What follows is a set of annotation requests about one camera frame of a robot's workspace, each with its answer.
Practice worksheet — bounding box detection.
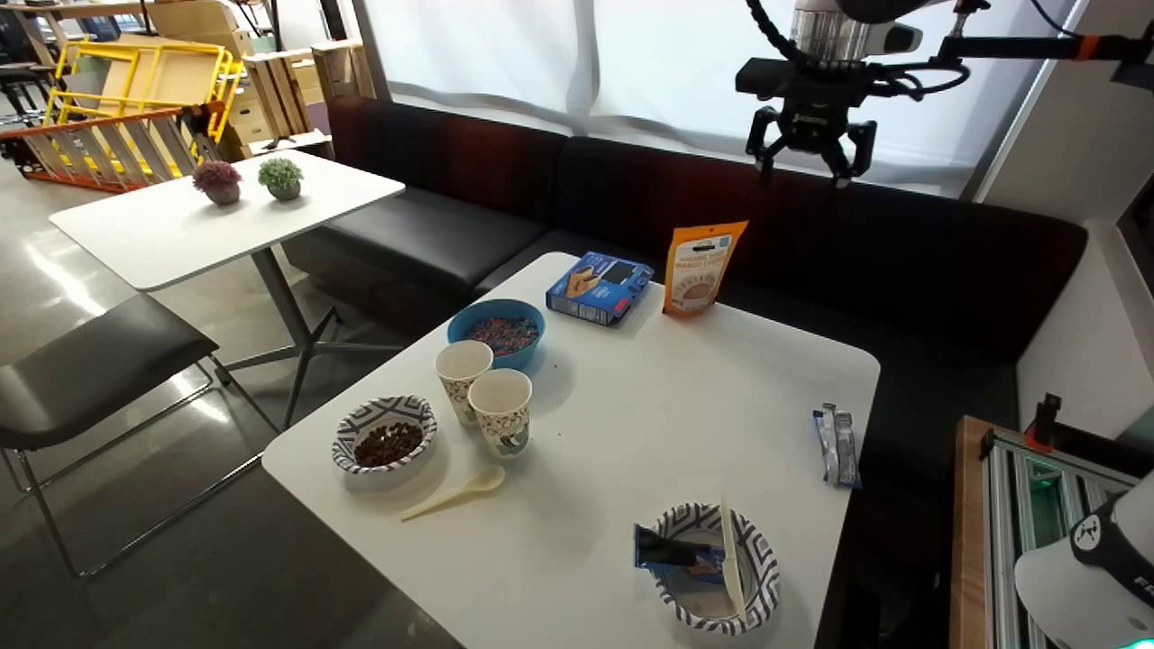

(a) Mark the patterned paper cup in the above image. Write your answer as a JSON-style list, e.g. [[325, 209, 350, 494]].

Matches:
[[434, 338, 497, 432], [465, 364, 538, 461]]

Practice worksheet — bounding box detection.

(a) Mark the white square side table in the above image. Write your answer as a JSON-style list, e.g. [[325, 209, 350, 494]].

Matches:
[[47, 146, 407, 426]]

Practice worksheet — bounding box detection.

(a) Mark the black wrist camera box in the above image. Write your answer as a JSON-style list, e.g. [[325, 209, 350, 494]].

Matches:
[[733, 55, 900, 99]]

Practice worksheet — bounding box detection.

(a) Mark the blue bowl with candies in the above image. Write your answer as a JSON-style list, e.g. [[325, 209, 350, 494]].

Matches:
[[444, 296, 550, 376]]

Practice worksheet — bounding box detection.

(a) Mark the black padded bench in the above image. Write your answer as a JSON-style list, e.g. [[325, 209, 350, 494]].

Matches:
[[281, 98, 1093, 399]]

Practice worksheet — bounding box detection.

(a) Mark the patterned paper bowl, dark food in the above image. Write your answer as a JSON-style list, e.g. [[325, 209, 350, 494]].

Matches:
[[329, 394, 439, 488]]

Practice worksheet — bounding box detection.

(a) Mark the silver blue snack wrapper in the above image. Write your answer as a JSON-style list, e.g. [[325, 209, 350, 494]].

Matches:
[[807, 399, 865, 489]]

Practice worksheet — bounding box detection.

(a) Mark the yellow metal frame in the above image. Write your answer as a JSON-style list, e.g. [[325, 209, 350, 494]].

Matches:
[[44, 32, 248, 144]]

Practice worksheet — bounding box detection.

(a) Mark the white flat stick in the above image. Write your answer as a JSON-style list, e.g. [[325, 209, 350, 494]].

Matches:
[[715, 504, 751, 621]]

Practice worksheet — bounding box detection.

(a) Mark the light wooden cabinet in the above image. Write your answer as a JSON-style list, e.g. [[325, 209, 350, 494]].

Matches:
[[225, 38, 378, 155]]

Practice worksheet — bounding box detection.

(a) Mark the wooden framed metal rack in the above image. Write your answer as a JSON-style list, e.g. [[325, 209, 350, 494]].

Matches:
[[944, 394, 1154, 649]]

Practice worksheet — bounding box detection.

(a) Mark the blue cookie box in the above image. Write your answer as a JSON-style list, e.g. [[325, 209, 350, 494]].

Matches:
[[546, 247, 656, 328]]

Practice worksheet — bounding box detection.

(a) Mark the patterned paper plate with wrappers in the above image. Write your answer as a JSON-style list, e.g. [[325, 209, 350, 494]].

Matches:
[[632, 496, 788, 637]]

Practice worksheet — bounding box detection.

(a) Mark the white cap with black logo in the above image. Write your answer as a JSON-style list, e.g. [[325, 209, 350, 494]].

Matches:
[[1009, 470, 1154, 649]]

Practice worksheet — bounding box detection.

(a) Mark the orange snack packet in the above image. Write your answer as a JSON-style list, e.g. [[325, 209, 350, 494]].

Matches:
[[659, 216, 754, 319]]

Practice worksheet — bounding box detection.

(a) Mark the white window curtain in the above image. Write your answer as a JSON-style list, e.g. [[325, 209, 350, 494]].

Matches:
[[359, 0, 1060, 200]]

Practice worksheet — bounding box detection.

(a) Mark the dark blue wrapped bar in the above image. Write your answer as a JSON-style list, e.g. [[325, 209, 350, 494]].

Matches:
[[632, 518, 724, 590]]

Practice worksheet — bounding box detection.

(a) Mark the orange striped barrier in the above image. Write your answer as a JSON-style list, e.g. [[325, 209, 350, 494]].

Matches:
[[0, 103, 208, 193]]

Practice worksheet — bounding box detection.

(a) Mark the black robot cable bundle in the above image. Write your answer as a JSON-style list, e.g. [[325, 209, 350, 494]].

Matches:
[[743, 0, 1154, 99]]

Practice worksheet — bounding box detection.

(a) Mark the cream plastic spoon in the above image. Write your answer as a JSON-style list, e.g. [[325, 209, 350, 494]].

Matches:
[[398, 465, 513, 527]]

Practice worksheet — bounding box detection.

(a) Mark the black metal-legged chair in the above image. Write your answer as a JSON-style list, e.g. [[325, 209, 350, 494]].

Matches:
[[0, 293, 281, 585]]

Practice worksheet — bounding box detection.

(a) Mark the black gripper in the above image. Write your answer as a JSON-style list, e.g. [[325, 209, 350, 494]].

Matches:
[[743, 84, 879, 191]]

